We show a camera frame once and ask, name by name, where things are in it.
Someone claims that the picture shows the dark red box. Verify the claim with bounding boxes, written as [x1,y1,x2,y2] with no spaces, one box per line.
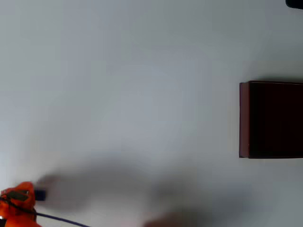
[239,80,303,159]

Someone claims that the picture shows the blue lego brick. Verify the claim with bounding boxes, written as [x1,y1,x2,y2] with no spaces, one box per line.
[34,189,47,202]

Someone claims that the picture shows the black object at corner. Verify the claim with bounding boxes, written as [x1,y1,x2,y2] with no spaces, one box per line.
[285,0,303,10]

